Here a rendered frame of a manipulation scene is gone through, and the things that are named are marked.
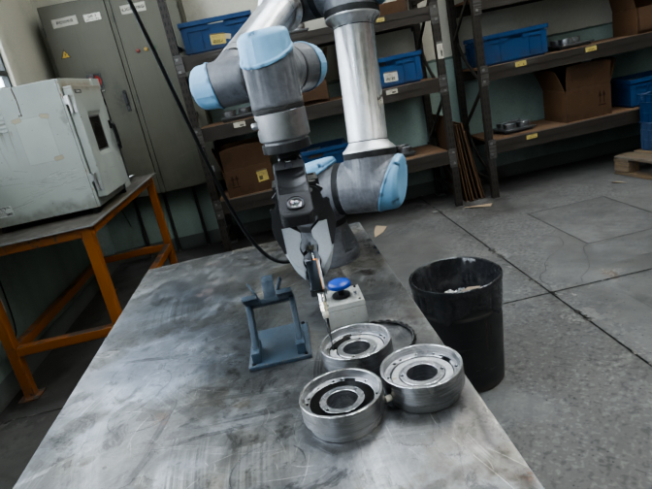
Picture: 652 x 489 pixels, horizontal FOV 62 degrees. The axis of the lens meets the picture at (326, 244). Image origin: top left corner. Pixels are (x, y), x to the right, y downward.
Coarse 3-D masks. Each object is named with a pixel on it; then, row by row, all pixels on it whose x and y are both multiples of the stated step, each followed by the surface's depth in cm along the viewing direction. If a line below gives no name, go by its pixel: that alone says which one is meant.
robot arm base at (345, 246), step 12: (300, 228) 123; (336, 228) 121; (348, 228) 124; (312, 240) 121; (336, 240) 121; (348, 240) 123; (336, 252) 121; (348, 252) 122; (360, 252) 126; (336, 264) 121
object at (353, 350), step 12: (360, 324) 83; (372, 324) 83; (336, 336) 83; (384, 336) 81; (324, 348) 81; (348, 348) 81; (360, 348) 81; (372, 348) 78; (384, 348) 75; (324, 360) 77; (336, 360) 75; (348, 360) 74; (360, 360) 74; (372, 360) 74; (372, 372) 76
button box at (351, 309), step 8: (352, 288) 96; (328, 296) 95; (336, 296) 93; (344, 296) 93; (352, 296) 93; (360, 296) 92; (328, 304) 92; (336, 304) 91; (344, 304) 91; (352, 304) 91; (360, 304) 91; (336, 312) 91; (344, 312) 91; (352, 312) 91; (360, 312) 92; (336, 320) 91; (344, 320) 92; (352, 320) 92; (360, 320) 92; (368, 320) 92; (336, 328) 92
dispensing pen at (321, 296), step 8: (312, 248) 84; (312, 256) 84; (312, 264) 82; (312, 272) 81; (312, 280) 81; (320, 280) 81; (312, 288) 80; (320, 288) 80; (312, 296) 84; (320, 296) 82; (320, 304) 81; (328, 312) 81; (328, 320) 81; (328, 328) 80
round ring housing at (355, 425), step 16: (352, 368) 72; (320, 384) 72; (304, 400) 69; (320, 400) 68; (336, 400) 70; (352, 400) 70; (384, 400) 67; (304, 416) 66; (320, 416) 63; (336, 416) 62; (352, 416) 62; (368, 416) 63; (320, 432) 64; (336, 432) 63; (352, 432) 63; (368, 432) 65
